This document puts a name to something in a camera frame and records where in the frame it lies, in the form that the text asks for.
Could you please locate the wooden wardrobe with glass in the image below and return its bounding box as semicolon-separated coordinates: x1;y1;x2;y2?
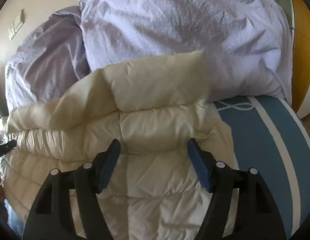
275;0;310;119

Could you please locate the blue white striped bedsheet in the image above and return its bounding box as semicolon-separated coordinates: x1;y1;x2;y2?
214;96;310;237

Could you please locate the beige puffer down jacket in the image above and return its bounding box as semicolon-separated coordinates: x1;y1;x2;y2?
1;51;234;239

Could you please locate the darker lavender pillow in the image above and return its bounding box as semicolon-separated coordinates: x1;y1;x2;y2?
5;6;91;112

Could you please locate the white wall switch plate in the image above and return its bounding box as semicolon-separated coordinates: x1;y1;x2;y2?
8;9;24;40

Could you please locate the large lavender pillow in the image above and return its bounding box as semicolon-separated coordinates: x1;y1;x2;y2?
78;0;292;102

